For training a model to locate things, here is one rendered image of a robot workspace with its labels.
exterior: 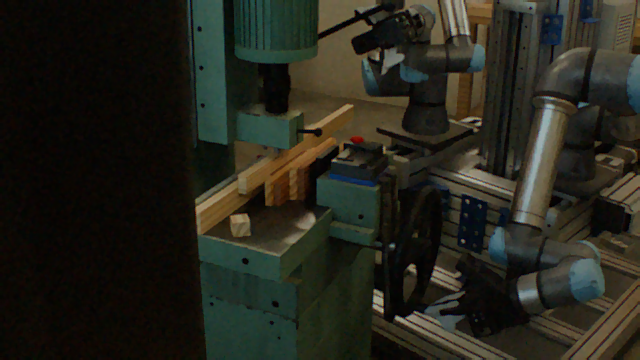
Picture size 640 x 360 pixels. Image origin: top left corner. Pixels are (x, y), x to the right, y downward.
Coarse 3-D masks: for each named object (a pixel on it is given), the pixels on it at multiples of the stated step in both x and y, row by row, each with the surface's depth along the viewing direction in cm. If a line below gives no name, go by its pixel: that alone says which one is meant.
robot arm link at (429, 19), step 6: (414, 6) 172; (420, 6) 173; (426, 6) 175; (420, 12) 169; (426, 12) 172; (432, 12) 175; (426, 18) 170; (432, 18) 174; (426, 24) 171; (432, 24) 175; (426, 30) 173; (420, 36) 173; (426, 36) 174
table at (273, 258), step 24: (336, 144) 182; (264, 192) 154; (264, 216) 144; (288, 216) 144; (312, 216) 144; (216, 240) 135; (240, 240) 134; (264, 240) 134; (288, 240) 135; (312, 240) 141; (360, 240) 145; (216, 264) 137; (240, 264) 134; (264, 264) 131; (288, 264) 133
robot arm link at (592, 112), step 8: (584, 104) 176; (592, 104) 176; (576, 112) 177; (584, 112) 177; (592, 112) 176; (600, 112) 175; (576, 120) 178; (584, 120) 177; (592, 120) 176; (600, 120) 175; (568, 128) 180; (576, 128) 179; (584, 128) 178; (592, 128) 177; (600, 128) 176; (568, 136) 181; (576, 136) 180; (584, 136) 179; (592, 136) 178; (584, 144) 180
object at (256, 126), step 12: (240, 108) 154; (252, 108) 155; (264, 108) 155; (240, 120) 154; (252, 120) 152; (264, 120) 151; (276, 120) 149; (288, 120) 148; (300, 120) 153; (240, 132) 155; (252, 132) 153; (264, 132) 152; (276, 132) 150; (288, 132) 149; (264, 144) 153; (276, 144) 152; (288, 144) 150
